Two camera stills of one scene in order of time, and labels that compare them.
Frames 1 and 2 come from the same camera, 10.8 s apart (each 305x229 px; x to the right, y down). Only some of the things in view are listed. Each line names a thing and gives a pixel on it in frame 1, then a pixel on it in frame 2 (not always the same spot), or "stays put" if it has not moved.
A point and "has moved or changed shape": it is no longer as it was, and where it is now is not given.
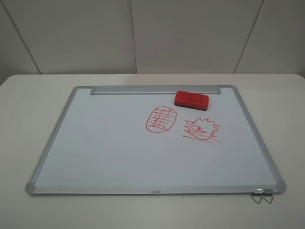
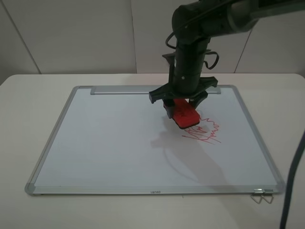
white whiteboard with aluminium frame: [133, 140] stays put
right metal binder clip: [268, 192] stays put
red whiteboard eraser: [199, 101] has moved or changed shape
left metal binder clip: [257, 192] stays put
